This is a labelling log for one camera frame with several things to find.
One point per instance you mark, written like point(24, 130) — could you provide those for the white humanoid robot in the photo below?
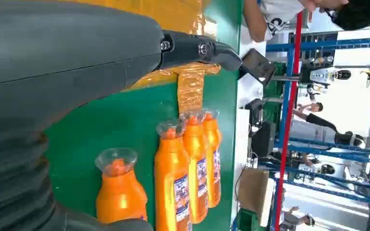
point(322, 76)

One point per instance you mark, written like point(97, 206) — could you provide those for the black tablet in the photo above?
point(256, 65)

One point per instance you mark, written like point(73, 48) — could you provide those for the blue metal rack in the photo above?
point(331, 43)

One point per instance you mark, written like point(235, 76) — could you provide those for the green mat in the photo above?
point(124, 127)

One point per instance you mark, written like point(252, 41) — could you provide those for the red pole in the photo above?
point(288, 121)

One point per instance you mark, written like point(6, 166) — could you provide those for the orange drink bottle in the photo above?
point(169, 165)
point(193, 150)
point(213, 140)
point(121, 197)

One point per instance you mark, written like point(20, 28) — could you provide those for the person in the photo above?
point(327, 169)
point(312, 134)
point(316, 106)
point(280, 16)
point(292, 220)

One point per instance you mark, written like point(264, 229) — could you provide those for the green crate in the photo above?
point(247, 221)

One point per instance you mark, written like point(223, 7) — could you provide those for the black bag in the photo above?
point(263, 140)

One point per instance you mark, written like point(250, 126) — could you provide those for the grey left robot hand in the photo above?
point(60, 54)

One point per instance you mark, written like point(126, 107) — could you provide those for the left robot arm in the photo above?
point(12, 178)

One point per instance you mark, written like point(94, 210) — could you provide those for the cardboard box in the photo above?
point(252, 191)

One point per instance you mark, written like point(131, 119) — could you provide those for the yellow sheet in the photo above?
point(189, 89)

